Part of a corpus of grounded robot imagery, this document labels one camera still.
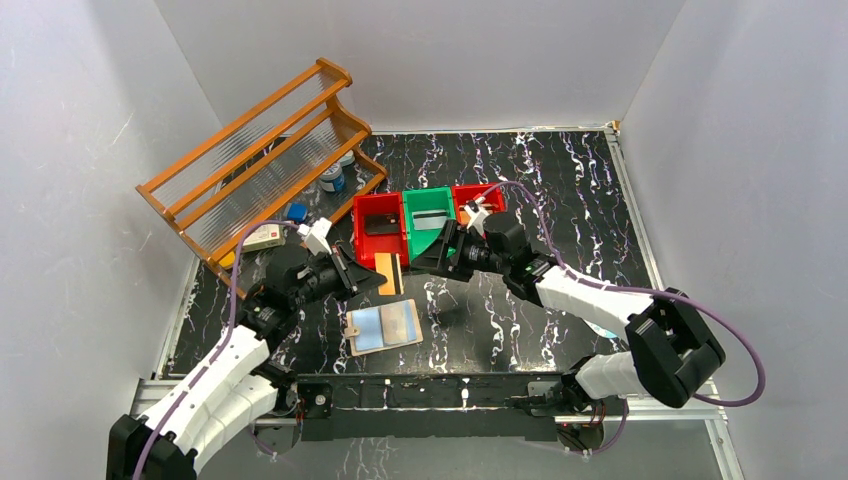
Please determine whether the left red plastic bin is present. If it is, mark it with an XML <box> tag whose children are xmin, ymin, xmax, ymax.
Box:
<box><xmin>352</xmin><ymin>192</ymin><xmax>409</xmax><ymax>268</ymax></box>

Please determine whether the toothbrush blister pack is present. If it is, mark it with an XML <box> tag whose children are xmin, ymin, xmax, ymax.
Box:
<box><xmin>584</xmin><ymin>321</ymin><xmax>618</xmax><ymax>339</ymax></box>

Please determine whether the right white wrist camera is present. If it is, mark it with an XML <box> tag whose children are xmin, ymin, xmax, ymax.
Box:
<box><xmin>460</xmin><ymin>201</ymin><xmax>491</xmax><ymax>236</ymax></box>

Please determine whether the silver card in bin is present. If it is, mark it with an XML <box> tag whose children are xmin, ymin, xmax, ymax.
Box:
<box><xmin>412</xmin><ymin>209</ymin><xmax>449</xmax><ymax>231</ymax></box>

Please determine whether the small blue cube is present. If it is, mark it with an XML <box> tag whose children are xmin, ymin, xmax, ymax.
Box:
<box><xmin>283</xmin><ymin>203</ymin><xmax>309</xmax><ymax>223</ymax></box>

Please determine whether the green plastic bin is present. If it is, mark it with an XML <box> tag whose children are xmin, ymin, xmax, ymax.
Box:
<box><xmin>402</xmin><ymin>187</ymin><xmax>456</xmax><ymax>261</ymax></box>

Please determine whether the small yellow object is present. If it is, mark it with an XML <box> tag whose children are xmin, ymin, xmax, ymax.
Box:
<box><xmin>218</xmin><ymin>251</ymin><xmax>236</xmax><ymax>269</ymax></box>

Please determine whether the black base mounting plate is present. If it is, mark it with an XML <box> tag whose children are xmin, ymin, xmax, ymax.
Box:
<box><xmin>235</xmin><ymin>372</ymin><xmax>627</xmax><ymax>458</ymax></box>

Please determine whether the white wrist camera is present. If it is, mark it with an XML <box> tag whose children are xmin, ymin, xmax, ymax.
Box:
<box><xmin>297</xmin><ymin>218</ymin><xmax>333</xmax><ymax>255</ymax></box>
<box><xmin>460</xmin><ymin>201</ymin><xmax>491</xmax><ymax>236</ymax></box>

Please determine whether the red plastic bin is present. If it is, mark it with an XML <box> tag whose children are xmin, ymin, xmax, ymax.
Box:
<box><xmin>352</xmin><ymin>192</ymin><xmax>409</xmax><ymax>268</ymax></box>
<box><xmin>451</xmin><ymin>183</ymin><xmax>506</xmax><ymax>217</ymax></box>

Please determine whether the right red plastic bin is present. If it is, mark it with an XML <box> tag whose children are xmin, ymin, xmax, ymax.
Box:
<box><xmin>451</xmin><ymin>183</ymin><xmax>506</xmax><ymax>217</ymax></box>

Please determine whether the orange wooden shelf rack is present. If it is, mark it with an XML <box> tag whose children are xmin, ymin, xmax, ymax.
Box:
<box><xmin>136</xmin><ymin>58</ymin><xmax>388</xmax><ymax>284</ymax></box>

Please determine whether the black card in bin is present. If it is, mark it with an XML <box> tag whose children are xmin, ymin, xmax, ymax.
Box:
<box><xmin>364</xmin><ymin>213</ymin><xmax>402</xmax><ymax>236</ymax></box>

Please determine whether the blue white round jar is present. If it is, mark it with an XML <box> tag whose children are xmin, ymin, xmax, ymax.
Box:
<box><xmin>318</xmin><ymin>162</ymin><xmax>346</xmax><ymax>193</ymax></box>

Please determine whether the small white red box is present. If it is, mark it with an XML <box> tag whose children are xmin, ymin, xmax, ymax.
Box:
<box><xmin>242</xmin><ymin>224</ymin><xmax>285</xmax><ymax>252</ymax></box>

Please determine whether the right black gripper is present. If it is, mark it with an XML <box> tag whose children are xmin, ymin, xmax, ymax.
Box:
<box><xmin>411</xmin><ymin>219</ymin><xmax>509</xmax><ymax>282</ymax></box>

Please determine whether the beige leather card holder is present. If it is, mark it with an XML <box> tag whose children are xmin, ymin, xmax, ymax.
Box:
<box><xmin>344</xmin><ymin>299</ymin><xmax>423</xmax><ymax>356</ymax></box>

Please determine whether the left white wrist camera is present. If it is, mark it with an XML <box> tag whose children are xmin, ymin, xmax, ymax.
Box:
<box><xmin>297</xmin><ymin>218</ymin><xmax>333</xmax><ymax>255</ymax></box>

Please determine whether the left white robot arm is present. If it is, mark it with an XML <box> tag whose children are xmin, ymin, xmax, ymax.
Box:
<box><xmin>106</xmin><ymin>245</ymin><xmax>387</xmax><ymax>479</ymax></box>

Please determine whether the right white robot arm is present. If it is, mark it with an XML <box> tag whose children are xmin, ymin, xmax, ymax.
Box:
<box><xmin>411</xmin><ymin>213</ymin><xmax>726</xmax><ymax>414</ymax></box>

